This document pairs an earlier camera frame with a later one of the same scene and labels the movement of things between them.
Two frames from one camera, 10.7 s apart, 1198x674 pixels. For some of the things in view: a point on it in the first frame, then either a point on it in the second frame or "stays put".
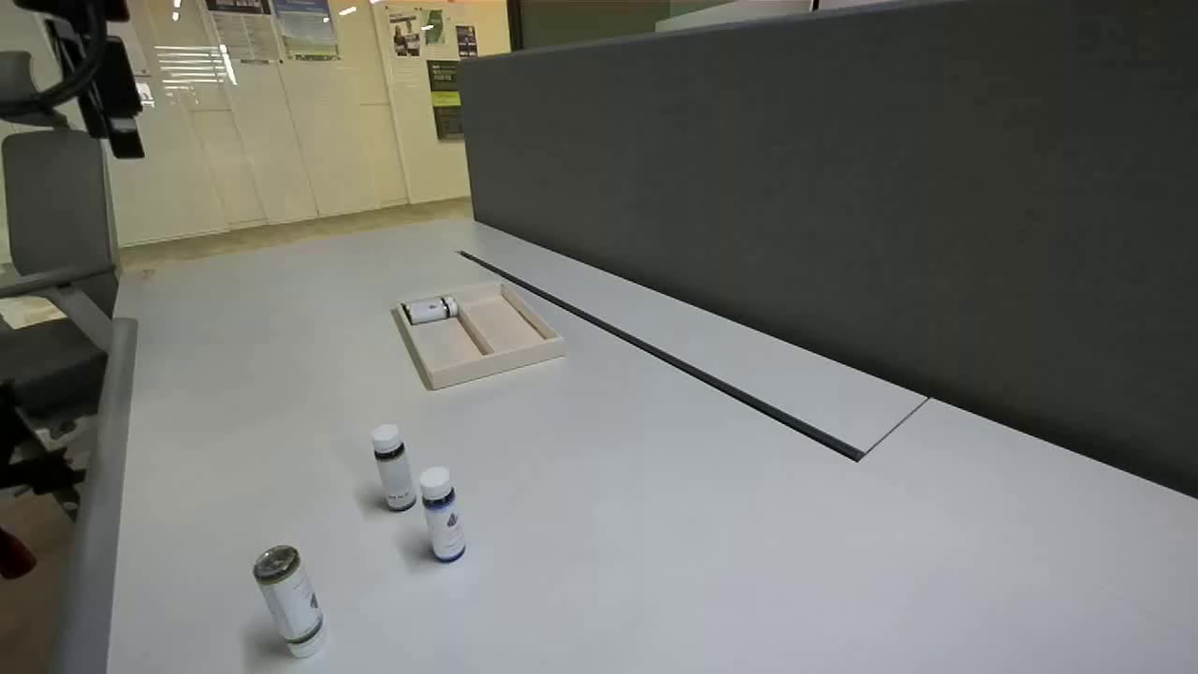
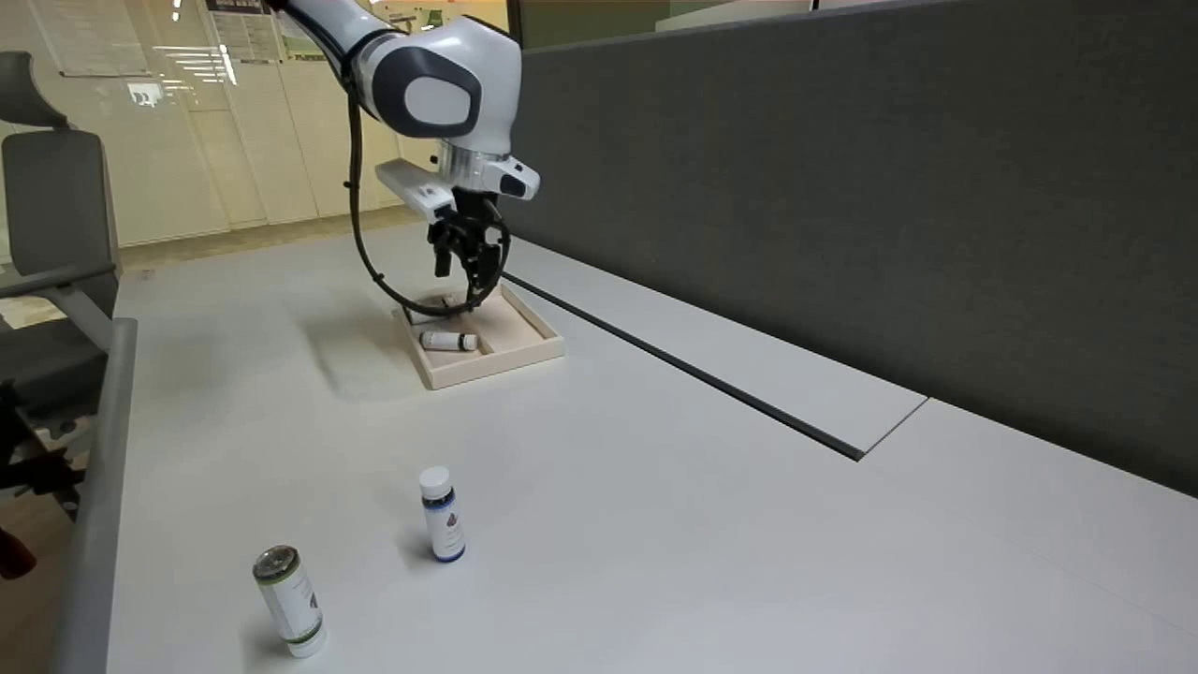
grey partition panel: [989, 204] stays put
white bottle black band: [395, 470] to [451, 343]
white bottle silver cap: [291, 597] stays put
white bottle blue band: [444, 519] stays put
